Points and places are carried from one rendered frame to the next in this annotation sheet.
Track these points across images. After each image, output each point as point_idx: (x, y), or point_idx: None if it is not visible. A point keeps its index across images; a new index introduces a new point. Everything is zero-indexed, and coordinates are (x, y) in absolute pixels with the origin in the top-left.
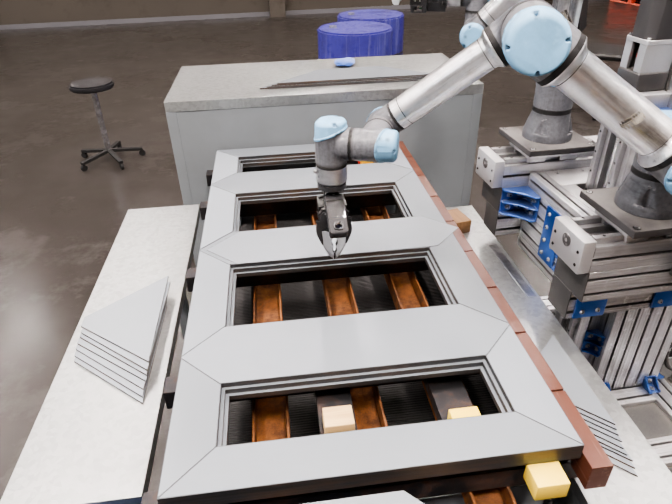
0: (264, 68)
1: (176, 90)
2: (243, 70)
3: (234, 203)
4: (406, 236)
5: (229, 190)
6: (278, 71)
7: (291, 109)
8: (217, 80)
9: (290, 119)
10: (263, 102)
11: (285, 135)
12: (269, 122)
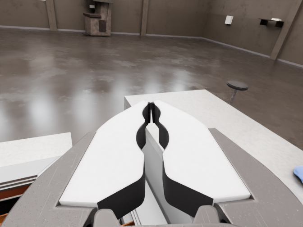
0: (234, 121)
1: (152, 96)
2: (218, 112)
3: (16, 179)
4: None
5: (45, 169)
6: (233, 130)
7: (162, 164)
8: (184, 106)
9: (159, 170)
10: (151, 139)
11: (154, 176)
12: (150, 156)
